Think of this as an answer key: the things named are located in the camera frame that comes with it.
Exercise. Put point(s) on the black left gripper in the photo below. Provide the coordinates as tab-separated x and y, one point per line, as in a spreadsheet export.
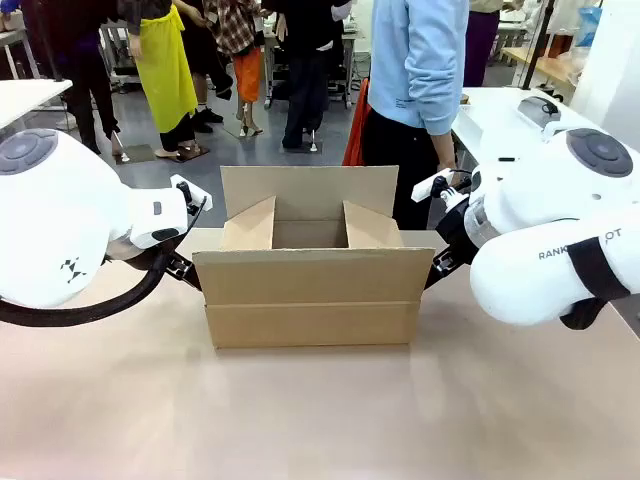
167	255

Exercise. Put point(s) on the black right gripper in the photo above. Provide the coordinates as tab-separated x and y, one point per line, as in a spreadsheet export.
456	232

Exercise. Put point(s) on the brown cardboard box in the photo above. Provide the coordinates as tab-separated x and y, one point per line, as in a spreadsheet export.
310	295

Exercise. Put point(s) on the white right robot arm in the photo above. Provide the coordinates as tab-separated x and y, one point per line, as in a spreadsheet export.
540	210

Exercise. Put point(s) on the person's left forearm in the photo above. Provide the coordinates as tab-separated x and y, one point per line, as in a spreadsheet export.
442	141

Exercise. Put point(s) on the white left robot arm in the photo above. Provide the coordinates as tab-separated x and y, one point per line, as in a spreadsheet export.
50	225

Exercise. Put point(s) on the person's left hand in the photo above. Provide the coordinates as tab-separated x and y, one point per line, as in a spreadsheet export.
447	161

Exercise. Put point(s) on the orange cloth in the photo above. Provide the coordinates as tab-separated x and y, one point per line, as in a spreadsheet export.
356	130

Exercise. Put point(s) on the figure in yellow apron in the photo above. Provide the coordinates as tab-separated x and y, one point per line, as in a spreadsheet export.
165	70

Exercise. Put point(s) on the person in light blue hoodie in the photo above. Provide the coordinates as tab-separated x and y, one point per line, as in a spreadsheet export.
415	60

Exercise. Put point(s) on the person in black shorts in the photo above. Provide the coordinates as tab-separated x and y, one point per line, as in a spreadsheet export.
205	60

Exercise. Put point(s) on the wooden background table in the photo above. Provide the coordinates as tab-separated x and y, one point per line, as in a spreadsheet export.
540	67

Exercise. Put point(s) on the person in purple trousers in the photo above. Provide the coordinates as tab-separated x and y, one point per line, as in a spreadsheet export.
481	45

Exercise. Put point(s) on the figure in dark clothes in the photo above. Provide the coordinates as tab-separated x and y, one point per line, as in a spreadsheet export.
85	65

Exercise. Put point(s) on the figure in plaid shirt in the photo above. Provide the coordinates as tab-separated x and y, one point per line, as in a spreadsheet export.
240	45

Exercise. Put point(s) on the white side table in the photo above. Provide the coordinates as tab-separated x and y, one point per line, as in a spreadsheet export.
25	97

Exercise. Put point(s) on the person in black clothes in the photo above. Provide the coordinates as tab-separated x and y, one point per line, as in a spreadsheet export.
310	65

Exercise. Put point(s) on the black pole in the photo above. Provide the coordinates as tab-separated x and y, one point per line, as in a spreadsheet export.
537	45

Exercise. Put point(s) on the blue plastic bag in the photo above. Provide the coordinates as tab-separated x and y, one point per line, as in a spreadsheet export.
590	25

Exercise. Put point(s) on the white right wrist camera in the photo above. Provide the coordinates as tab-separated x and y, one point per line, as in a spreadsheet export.
432	186

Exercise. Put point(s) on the brown mannequin base plate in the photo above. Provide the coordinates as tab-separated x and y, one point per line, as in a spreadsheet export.
192	154

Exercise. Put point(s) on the grey mannequin base plate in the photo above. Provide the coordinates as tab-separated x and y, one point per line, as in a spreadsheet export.
134	154

